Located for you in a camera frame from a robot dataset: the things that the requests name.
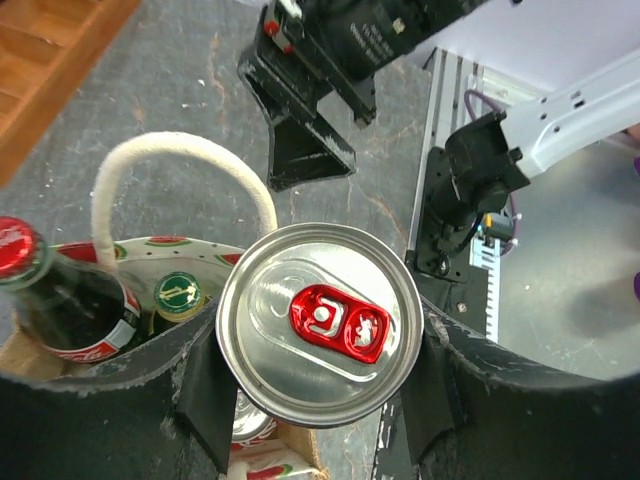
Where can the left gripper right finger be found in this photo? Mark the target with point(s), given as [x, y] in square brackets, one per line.
[475, 410]

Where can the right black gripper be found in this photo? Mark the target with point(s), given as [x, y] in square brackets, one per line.
[311, 48]

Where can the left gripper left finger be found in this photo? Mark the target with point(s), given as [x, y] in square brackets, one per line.
[161, 411]

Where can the watermelon print canvas bag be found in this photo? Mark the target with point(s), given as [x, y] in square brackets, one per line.
[168, 195]

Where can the green glass bottle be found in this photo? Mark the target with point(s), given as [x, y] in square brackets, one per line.
[177, 297]

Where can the glass cola bottle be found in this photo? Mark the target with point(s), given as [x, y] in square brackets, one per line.
[74, 309]

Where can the blue silver energy drink can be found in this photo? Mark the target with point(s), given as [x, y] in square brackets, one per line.
[320, 324]

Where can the red cola can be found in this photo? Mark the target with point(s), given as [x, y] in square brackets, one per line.
[251, 425]

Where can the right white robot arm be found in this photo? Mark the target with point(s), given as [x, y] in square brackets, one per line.
[503, 151]

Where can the orange compartment tray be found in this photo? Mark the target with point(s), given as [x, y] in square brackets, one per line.
[47, 50]

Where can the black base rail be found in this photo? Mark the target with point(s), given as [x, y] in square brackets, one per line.
[445, 250]

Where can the light blue cable duct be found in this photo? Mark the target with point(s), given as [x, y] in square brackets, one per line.
[486, 254]

